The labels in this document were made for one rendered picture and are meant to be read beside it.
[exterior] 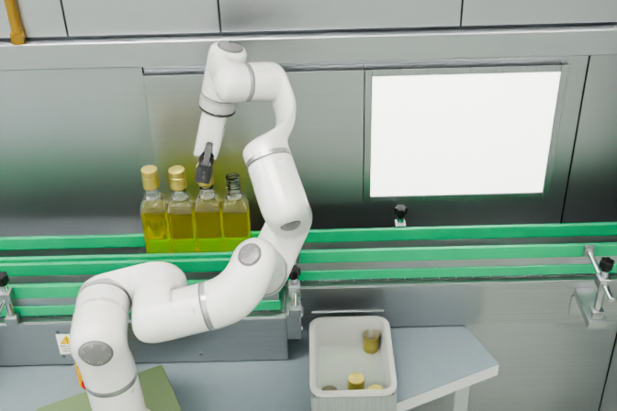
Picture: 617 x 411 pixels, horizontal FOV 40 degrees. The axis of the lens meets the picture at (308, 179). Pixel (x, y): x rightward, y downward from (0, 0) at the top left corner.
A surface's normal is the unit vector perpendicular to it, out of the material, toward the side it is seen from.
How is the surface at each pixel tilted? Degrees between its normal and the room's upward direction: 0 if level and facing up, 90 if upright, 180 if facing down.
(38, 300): 90
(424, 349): 0
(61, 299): 90
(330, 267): 90
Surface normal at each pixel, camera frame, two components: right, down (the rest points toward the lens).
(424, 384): -0.03, -0.84
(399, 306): 0.00, 0.55
